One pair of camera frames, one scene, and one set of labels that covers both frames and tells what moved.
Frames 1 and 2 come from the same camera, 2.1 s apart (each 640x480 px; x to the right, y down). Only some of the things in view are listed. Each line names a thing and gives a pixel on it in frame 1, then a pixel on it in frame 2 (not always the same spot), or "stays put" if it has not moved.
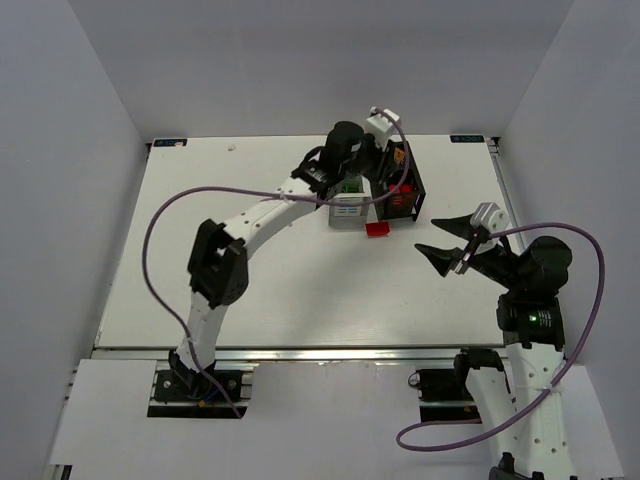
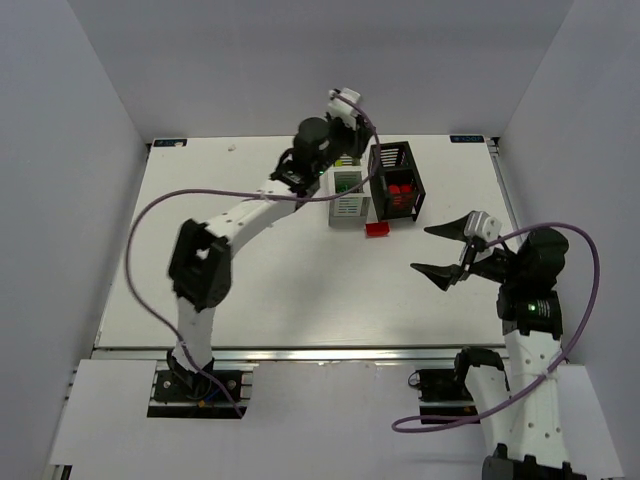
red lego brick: [377, 229] stays put
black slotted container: [407, 198] stays put
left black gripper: [382, 163] → [351, 141]
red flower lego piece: [402, 188] stays put
